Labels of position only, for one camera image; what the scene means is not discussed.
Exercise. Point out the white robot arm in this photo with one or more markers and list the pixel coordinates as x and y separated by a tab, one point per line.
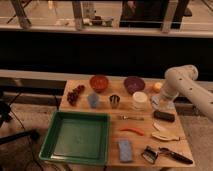
181	80

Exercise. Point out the blue plastic cup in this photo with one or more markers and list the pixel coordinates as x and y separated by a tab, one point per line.
93	100

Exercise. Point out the orange fruit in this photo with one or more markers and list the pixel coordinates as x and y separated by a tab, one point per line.
157	87

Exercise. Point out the purple bowl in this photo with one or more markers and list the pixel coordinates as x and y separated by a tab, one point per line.
133	84

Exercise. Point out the green plastic tray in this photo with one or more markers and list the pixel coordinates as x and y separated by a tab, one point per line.
77	138

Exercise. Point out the black tripod stand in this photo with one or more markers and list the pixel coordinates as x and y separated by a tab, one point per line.
12	124

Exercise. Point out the black handled peeler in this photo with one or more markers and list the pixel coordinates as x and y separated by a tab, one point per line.
175	156

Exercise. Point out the dark red grape bunch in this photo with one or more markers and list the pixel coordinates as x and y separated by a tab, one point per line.
72	96

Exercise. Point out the small metal cup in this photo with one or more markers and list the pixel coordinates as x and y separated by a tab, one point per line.
114	100

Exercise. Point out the red chili pepper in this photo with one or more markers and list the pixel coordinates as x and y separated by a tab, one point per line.
137	131

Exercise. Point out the black eraser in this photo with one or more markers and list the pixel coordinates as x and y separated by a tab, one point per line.
164	116

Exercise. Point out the blue sponge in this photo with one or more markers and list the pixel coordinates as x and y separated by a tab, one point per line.
125	151

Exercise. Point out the white paper cup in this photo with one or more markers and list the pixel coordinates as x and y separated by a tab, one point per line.
139	100

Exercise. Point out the black binder clip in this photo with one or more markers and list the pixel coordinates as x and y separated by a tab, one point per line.
150	155

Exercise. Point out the orange bowl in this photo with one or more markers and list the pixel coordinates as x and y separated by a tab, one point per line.
99	83

